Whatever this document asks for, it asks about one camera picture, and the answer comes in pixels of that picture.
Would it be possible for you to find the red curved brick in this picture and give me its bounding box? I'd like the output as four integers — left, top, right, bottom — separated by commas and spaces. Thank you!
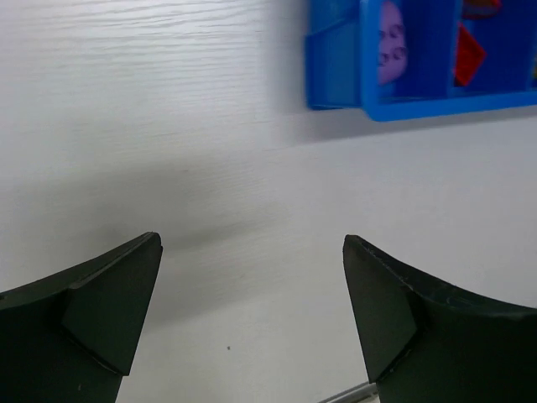
454, 24, 487, 86

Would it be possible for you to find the aluminium front rail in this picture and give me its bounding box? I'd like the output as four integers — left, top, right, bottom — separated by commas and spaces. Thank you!
319, 383, 378, 403

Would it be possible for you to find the red flower brick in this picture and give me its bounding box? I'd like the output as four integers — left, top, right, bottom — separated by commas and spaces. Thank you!
461, 0, 502, 20

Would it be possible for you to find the light purple square brick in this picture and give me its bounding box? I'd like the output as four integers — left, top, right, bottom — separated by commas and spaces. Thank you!
377, 1, 408, 86

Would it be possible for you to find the blue divided plastic bin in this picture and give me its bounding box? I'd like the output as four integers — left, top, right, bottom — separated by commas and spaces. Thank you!
305, 1, 536, 122

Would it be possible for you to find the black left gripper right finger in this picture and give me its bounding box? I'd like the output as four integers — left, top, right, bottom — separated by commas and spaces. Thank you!
343, 235, 536, 402

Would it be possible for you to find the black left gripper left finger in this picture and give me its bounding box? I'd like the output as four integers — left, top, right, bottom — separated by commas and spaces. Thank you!
1, 233, 163, 402

